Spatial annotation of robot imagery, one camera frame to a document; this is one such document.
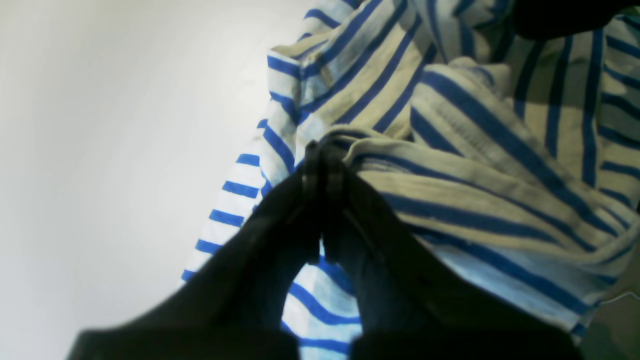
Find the blue white striped T-shirt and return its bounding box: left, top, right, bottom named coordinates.
left=182, top=0, right=640, bottom=342

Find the black left-side left gripper right finger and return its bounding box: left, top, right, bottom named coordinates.
left=320, top=145, right=583, bottom=360

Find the left-side left gripper black left finger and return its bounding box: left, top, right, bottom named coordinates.
left=68, top=142, right=322, bottom=360

